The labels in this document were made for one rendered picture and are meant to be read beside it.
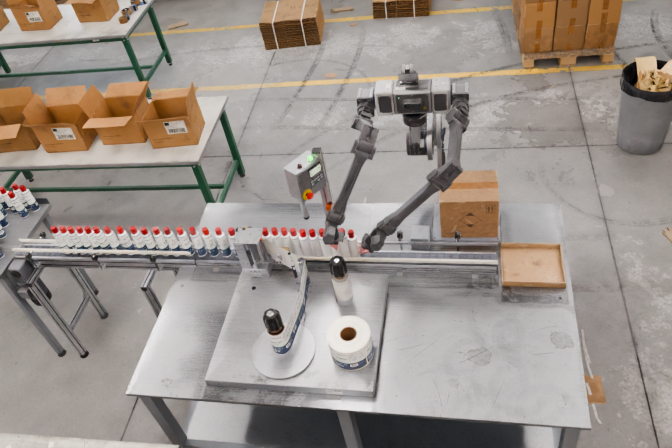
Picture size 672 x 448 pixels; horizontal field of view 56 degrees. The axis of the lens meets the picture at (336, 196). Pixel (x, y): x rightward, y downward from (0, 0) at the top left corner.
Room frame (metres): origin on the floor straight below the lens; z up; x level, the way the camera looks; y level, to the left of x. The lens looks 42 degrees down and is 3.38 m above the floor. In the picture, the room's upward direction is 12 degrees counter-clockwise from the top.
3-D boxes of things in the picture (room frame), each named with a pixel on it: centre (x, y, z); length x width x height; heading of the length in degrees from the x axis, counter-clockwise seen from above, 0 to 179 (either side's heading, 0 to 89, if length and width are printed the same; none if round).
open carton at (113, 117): (4.05, 1.42, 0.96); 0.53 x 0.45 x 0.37; 166
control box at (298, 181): (2.41, 0.13, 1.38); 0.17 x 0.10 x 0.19; 128
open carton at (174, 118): (3.90, 1.03, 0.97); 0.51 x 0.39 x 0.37; 170
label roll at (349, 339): (1.69, 0.07, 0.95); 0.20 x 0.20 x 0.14
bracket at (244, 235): (2.32, 0.48, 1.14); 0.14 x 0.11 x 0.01; 73
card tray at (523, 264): (2.00, -0.90, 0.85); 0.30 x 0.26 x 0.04; 73
